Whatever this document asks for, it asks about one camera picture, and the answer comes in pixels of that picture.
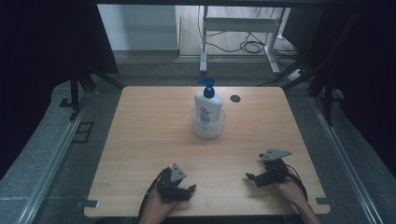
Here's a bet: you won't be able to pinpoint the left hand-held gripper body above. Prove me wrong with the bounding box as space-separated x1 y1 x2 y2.
155 162 191 203

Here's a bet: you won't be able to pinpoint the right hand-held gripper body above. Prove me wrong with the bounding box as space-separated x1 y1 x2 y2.
259 148 293 185

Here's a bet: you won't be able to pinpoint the translucent white plastic container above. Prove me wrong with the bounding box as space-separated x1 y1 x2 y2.
191 106 227 139

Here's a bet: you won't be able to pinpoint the white pump bottle blue cap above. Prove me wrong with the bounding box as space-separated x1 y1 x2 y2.
193 77 224 126

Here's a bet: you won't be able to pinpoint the person's left hand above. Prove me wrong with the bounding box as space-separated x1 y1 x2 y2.
145 188 182 218

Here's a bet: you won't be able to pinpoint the person's right hand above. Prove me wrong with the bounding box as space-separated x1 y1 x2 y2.
274 177 308 208

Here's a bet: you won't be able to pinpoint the white power strip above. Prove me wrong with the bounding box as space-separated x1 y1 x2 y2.
287 68 304 83

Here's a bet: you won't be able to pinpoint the black tripod stand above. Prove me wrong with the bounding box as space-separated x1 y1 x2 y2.
58 59 125 121
257 59 345 127

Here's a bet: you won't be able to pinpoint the black curtain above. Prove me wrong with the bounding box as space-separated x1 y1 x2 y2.
281 0 396 179
0 0 120 181

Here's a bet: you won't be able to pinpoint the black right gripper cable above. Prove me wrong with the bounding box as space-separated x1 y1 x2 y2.
284 163 309 201

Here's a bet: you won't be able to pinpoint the aluminium floor rail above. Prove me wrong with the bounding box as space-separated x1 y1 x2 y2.
17 92 92 224
308 96 386 224

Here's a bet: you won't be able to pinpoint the grey table edge bracket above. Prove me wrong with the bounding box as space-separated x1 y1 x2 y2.
75 199 100 210

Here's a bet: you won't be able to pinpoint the black floor cables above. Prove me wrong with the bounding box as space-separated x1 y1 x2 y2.
197 5 298 59

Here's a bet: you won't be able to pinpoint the white metal desk frame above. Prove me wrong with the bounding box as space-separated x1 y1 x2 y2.
199 5 292 76

